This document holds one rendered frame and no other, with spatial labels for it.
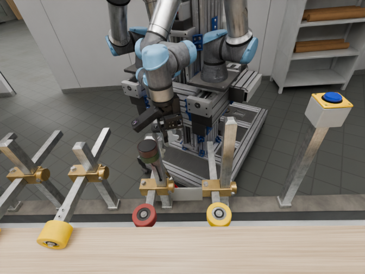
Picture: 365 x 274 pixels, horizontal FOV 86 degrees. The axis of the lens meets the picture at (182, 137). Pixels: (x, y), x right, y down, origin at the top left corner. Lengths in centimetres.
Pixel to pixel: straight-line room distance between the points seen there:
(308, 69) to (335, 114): 313
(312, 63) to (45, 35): 399
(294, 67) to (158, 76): 320
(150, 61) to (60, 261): 63
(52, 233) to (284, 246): 66
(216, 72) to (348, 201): 83
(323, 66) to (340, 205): 297
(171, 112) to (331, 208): 78
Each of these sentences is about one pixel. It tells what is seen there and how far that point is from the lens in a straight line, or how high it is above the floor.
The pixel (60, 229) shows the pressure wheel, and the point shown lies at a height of 97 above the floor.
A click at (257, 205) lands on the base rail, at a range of 97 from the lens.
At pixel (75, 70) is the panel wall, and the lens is 382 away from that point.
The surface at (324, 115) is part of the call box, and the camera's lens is 63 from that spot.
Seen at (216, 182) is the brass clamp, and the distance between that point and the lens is 82.
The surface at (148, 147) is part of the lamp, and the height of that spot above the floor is 113.
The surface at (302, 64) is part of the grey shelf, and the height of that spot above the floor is 22.
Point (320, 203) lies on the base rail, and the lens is 107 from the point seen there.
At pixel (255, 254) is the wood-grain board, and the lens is 67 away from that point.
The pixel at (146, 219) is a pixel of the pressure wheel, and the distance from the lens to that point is 71.
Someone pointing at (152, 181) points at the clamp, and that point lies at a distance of 83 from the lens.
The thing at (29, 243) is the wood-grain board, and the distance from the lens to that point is 86.
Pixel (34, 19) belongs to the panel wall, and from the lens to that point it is 381.
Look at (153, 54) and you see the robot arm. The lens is 56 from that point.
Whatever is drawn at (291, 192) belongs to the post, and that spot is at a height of 81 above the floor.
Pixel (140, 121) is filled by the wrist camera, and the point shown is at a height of 115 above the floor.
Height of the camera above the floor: 152
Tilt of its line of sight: 41 degrees down
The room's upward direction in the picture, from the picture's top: 7 degrees counter-clockwise
